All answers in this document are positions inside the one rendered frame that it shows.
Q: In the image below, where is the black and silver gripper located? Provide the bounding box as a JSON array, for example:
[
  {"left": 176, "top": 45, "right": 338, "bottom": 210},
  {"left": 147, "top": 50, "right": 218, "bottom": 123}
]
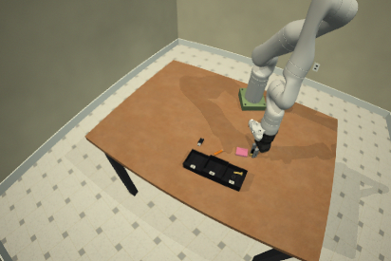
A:
[{"left": 248, "top": 118, "right": 280, "bottom": 158}]

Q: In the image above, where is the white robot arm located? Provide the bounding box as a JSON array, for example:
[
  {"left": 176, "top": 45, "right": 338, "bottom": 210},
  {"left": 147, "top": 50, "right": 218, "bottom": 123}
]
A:
[{"left": 245, "top": 0, "right": 358, "bottom": 126}]

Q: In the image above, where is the pink sticky note pad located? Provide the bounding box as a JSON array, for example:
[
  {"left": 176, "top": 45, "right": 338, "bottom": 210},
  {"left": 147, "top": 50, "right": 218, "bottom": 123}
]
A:
[{"left": 235, "top": 147, "right": 248, "bottom": 158}]

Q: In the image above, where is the black usb stick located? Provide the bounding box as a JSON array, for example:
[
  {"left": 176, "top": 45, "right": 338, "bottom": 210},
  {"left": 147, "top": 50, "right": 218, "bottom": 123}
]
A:
[{"left": 197, "top": 138, "right": 204, "bottom": 146}]

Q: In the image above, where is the black rack of bins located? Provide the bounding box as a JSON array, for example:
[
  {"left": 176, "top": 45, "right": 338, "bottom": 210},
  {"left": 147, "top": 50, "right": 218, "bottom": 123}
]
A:
[{"left": 183, "top": 149, "right": 248, "bottom": 192}]

